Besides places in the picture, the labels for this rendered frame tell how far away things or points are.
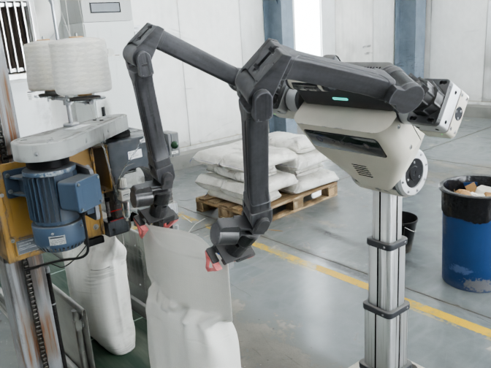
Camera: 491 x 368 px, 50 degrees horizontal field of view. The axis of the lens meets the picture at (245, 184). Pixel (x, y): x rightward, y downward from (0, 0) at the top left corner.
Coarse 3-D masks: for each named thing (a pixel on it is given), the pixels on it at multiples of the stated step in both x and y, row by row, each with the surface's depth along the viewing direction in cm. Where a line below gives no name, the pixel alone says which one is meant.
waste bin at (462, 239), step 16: (464, 176) 351; (480, 176) 350; (448, 192) 322; (448, 208) 327; (464, 208) 316; (480, 208) 312; (448, 224) 331; (464, 224) 320; (480, 224) 316; (448, 240) 334; (464, 240) 323; (480, 240) 319; (448, 256) 338; (464, 256) 327; (480, 256) 322; (448, 272) 341; (464, 272) 330; (480, 272) 325; (464, 288) 333; (480, 288) 329
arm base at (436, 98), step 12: (432, 84) 129; (444, 84) 132; (432, 96) 127; (444, 96) 129; (420, 108) 130; (432, 108) 129; (444, 108) 130; (408, 120) 135; (420, 120) 132; (432, 120) 131
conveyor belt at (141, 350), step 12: (48, 264) 321; (60, 264) 320; (60, 276) 304; (60, 288) 289; (132, 312) 259; (144, 324) 247; (144, 336) 237; (96, 348) 230; (144, 348) 228; (96, 360) 222; (108, 360) 221; (120, 360) 221; (132, 360) 220; (144, 360) 219
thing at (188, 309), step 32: (160, 256) 170; (192, 256) 159; (160, 288) 179; (192, 288) 162; (224, 288) 155; (160, 320) 175; (192, 320) 163; (224, 320) 159; (160, 352) 179; (192, 352) 163; (224, 352) 163
